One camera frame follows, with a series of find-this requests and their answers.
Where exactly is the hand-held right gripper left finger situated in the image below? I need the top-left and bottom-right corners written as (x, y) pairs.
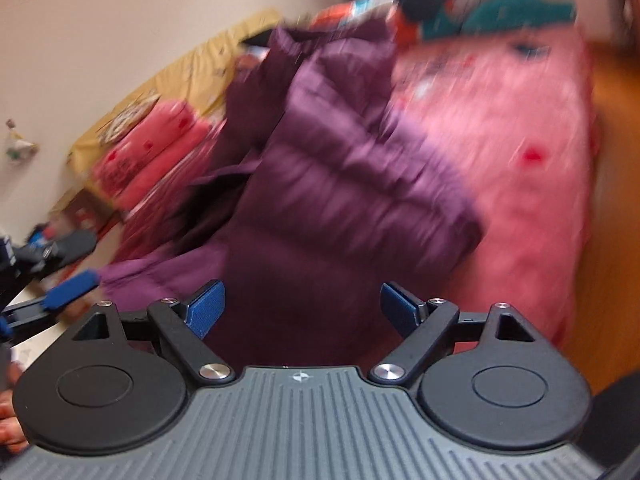
top-left (70, 280), bottom-right (237, 387)

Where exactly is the purple down jacket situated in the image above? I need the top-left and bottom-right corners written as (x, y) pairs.
top-left (97, 22), bottom-right (483, 368)

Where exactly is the plain pink pillow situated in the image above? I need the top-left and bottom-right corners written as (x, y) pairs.
top-left (102, 127), bottom-right (223, 213)

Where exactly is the pink bed with yellow headboard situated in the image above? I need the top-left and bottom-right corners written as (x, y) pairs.
top-left (92, 30), bottom-right (601, 356)

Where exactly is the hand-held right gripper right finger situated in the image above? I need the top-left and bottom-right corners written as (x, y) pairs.
top-left (369, 282), bottom-right (553, 387)

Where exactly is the person's left hand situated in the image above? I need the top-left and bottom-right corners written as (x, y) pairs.
top-left (0, 389), bottom-right (29, 456)

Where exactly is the pink pillow with heart print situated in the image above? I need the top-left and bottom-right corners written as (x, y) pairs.
top-left (91, 100), bottom-right (211, 186)

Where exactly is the patterned beige cushion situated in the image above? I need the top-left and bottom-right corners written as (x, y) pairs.
top-left (97, 92), bottom-right (162, 143)

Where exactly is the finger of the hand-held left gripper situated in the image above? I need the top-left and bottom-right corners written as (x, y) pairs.
top-left (17, 230), bottom-right (97, 275)
top-left (0, 269), bottom-right (101, 342)

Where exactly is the orange and teal cartoon quilt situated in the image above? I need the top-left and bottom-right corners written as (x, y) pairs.
top-left (310, 0), bottom-right (578, 56)

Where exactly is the small wall ornament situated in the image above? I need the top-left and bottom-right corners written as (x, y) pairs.
top-left (4, 119), bottom-right (40, 162)

